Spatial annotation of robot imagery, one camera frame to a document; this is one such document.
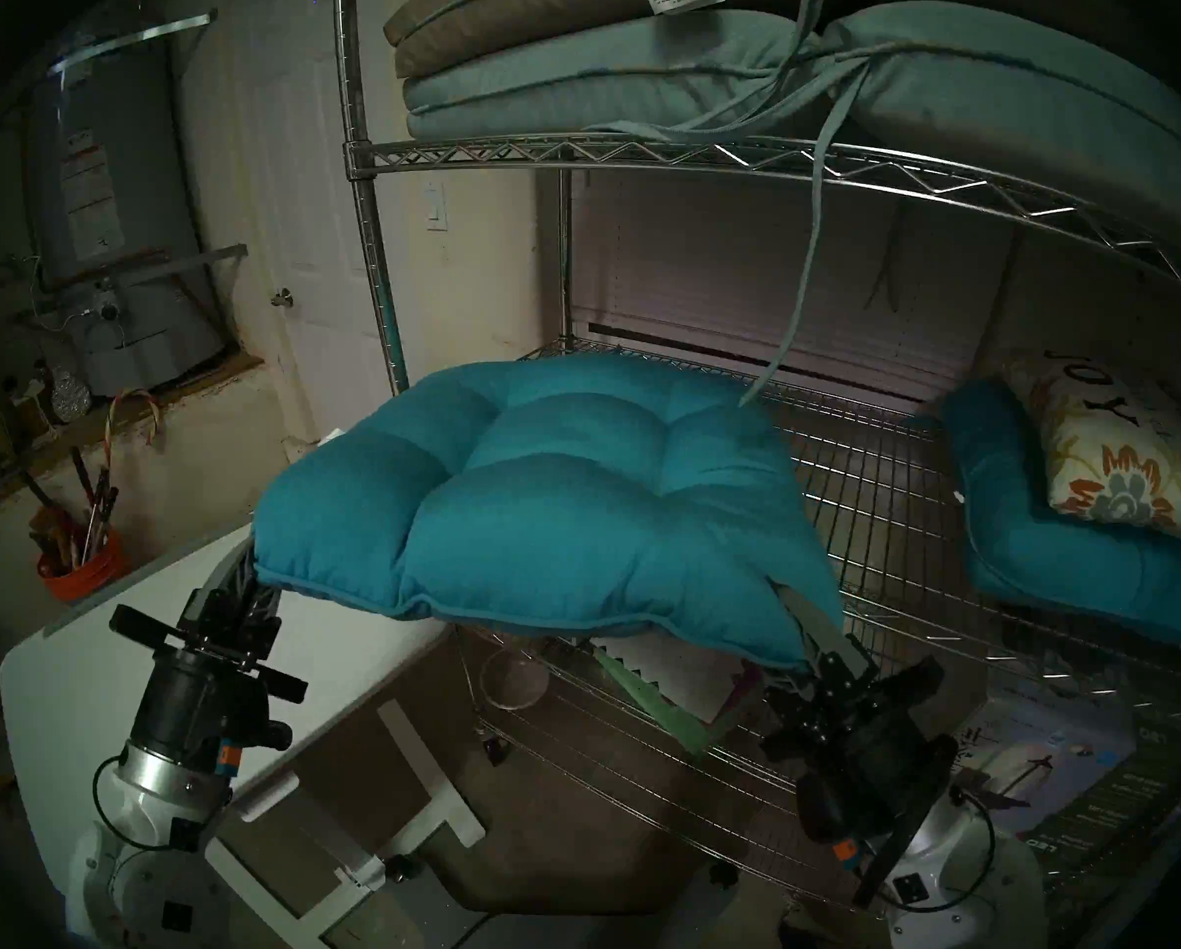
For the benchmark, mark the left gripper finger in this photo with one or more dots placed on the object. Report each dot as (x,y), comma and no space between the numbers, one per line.
(262,626)
(220,596)

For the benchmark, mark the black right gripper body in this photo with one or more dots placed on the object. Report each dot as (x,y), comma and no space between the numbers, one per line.
(877,769)

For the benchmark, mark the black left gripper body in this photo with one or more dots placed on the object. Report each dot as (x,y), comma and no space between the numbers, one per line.
(205,710)

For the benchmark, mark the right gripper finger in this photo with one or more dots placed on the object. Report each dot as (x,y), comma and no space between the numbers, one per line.
(833,650)
(793,708)

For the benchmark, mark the teal tufted seat cushion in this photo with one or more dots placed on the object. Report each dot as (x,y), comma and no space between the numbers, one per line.
(1045,561)
(551,512)

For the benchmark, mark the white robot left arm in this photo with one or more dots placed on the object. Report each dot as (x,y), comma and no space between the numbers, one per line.
(156,794)

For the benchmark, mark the pale green tied chair cushion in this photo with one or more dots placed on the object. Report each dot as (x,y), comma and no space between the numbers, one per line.
(600,67)

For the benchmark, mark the tan chair cushion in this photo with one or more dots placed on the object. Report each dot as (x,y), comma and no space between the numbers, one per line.
(511,8)

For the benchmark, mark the orange plastic bucket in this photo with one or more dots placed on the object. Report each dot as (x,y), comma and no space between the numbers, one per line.
(91,576)

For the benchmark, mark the white folding table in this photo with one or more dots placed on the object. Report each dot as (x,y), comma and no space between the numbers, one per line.
(57,700)

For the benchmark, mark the LED lamp box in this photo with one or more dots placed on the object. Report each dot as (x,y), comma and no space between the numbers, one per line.
(1045,759)

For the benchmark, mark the striped candy cane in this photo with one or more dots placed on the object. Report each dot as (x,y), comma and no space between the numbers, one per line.
(108,423)

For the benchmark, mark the crumpled aluminium foil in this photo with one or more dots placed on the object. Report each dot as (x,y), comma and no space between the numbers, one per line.
(70,393)

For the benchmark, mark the clear glass bowl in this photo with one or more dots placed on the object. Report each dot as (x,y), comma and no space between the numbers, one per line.
(516,685)

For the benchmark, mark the floral print throw pillow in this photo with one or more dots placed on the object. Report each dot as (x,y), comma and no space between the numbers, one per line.
(1114,463)

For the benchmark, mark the white panel door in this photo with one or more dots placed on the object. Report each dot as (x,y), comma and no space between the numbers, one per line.
(324,265)

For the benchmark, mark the grey water heater tank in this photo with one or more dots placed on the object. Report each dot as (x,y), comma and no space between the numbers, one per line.
(126,166)

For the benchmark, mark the white wall light switch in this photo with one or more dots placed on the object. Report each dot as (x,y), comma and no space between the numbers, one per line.
(436,206)

